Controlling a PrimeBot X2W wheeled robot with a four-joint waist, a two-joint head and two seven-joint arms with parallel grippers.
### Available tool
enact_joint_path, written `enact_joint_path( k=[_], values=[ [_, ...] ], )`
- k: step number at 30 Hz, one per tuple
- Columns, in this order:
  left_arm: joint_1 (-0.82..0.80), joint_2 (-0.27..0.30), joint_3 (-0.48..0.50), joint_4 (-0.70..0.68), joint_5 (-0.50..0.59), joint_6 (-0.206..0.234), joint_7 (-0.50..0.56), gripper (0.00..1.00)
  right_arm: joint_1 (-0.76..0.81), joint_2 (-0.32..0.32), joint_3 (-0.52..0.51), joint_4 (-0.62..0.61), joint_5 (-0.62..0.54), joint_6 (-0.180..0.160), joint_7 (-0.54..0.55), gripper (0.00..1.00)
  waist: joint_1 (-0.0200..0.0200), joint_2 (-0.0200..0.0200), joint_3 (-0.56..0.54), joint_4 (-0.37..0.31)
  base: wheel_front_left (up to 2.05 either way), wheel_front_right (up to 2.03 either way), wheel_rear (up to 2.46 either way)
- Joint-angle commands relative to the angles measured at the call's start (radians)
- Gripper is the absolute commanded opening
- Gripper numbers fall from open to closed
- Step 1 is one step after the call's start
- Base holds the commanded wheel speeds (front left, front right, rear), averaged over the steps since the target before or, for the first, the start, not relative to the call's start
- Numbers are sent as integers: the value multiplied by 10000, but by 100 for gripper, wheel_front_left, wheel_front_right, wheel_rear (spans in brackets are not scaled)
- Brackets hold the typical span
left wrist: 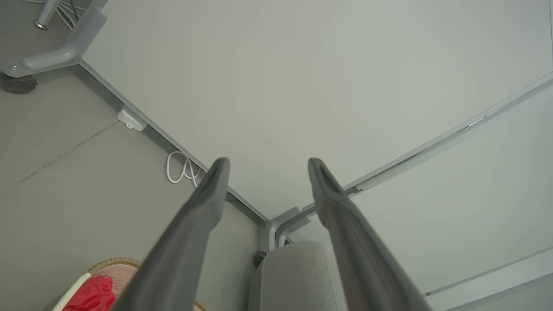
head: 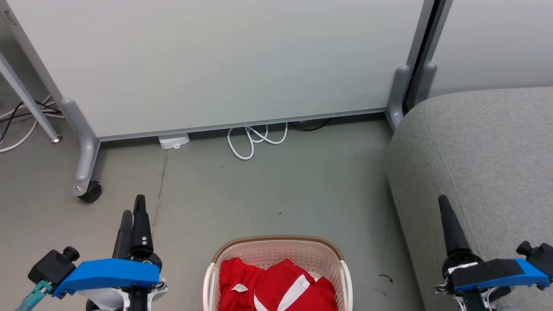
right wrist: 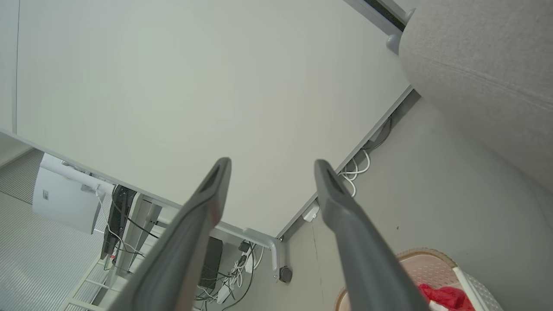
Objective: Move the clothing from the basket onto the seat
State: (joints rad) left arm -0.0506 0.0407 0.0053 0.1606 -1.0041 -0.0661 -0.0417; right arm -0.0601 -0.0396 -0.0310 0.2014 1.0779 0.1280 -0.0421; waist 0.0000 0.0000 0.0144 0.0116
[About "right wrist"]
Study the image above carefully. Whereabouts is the black computer box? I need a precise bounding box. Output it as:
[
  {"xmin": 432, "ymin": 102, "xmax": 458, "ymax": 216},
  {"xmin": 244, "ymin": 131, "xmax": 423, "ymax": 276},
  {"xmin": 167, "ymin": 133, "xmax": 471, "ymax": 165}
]
[{"xmin": 198, "ymin": 237, "xmax": 224, "ymax": 289}]

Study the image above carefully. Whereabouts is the white power strip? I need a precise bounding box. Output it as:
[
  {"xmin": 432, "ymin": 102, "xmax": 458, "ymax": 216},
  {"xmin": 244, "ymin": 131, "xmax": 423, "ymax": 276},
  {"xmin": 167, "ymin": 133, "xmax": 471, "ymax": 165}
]
[{"xmin": 216, "ymin": 246, "xmax": 256, "ymax": 305}]

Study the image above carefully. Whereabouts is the small white wall adapter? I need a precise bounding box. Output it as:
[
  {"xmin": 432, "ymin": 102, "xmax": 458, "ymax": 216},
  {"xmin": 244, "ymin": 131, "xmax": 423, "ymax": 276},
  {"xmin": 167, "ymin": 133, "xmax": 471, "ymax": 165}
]
[{"xmin": 302, "ymin": 203, "xmax": 321, "ymax": 222}]

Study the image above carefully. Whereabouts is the grey metal partition foot bracket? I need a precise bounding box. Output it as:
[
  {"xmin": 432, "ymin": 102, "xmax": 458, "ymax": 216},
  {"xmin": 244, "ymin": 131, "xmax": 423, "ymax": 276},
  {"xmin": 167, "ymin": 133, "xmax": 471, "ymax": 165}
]
[{"xmin": 242, "ymin": 228, "xmax": 281, "ymax": 284}]

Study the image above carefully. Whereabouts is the white frame rail with foot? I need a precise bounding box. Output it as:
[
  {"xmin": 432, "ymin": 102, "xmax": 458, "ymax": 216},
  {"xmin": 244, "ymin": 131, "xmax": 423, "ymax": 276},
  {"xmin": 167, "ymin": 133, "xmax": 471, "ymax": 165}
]
[{"xmin": 345, "ymin": 0, "xmax": 420, "ymax": 55}]

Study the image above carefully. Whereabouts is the beige perforated plastic laundry basket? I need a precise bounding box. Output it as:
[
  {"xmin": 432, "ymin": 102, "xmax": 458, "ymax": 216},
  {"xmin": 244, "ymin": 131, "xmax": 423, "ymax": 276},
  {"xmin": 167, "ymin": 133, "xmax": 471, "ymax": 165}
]
[{"xmin": 336, "ymin": 248, "xmax": 504, "ymax": 311}]

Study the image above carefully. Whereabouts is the red garment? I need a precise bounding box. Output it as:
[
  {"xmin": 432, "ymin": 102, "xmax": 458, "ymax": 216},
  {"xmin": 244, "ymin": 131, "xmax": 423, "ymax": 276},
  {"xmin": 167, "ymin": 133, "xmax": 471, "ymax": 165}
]
[{"xmin": 417, "ymin": 283, "xmax": 476, "ymax": 311}]

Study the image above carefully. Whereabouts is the white metal rack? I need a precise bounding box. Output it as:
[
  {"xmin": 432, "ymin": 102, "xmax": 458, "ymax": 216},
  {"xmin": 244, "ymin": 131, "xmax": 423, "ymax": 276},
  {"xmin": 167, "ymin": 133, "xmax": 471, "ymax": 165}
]
[{"xmin": 60, "ymin": 255, "xmax": 132, "ymax": 311}]

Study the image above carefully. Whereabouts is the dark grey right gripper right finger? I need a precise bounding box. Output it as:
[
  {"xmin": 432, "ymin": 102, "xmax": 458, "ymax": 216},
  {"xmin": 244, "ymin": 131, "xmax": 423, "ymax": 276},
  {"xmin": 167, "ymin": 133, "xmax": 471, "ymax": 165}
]
[{"xmin": 314, "ymin": 159, "xmax": 431, "ymax": 311}]

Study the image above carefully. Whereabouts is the grey desk leg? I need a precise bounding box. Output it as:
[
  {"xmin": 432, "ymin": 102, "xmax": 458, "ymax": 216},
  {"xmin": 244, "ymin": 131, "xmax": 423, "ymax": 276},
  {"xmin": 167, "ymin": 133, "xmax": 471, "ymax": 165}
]
[{"xmin": 114, "ymin": 194, "xmax": 163, "ymax": 273}]

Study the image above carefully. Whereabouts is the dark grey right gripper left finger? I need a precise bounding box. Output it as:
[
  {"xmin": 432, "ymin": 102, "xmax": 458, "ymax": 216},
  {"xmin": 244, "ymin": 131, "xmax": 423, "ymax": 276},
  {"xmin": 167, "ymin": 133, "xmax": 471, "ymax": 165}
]
[{"xmin": 108, "ymin": 157, "xmax": 232, "ymax": 311}]

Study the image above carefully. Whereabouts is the white coiled cable bundle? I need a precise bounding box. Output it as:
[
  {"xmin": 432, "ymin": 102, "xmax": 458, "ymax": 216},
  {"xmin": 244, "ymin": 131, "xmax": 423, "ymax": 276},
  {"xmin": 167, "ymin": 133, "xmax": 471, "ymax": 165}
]
[{"xmin": 339, "ymin": 149, "xmax": 372, "ymax": 197}]

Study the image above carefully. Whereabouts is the white box-shaped device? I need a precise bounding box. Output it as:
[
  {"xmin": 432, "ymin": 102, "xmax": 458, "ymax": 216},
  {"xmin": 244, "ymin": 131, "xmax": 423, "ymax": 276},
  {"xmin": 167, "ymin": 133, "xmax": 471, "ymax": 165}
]
[{"xmin": 32, "ymin": 153, "xmax": 115, "ymax": 235}]

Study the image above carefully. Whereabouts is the large white partition panel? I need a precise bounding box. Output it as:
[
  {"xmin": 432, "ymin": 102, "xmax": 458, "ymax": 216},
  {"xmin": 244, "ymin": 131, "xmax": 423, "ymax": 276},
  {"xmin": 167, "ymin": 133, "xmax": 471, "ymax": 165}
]
[{"xmin": 15, "ymin": 0, "xmax": 414, "ymax": 239}]

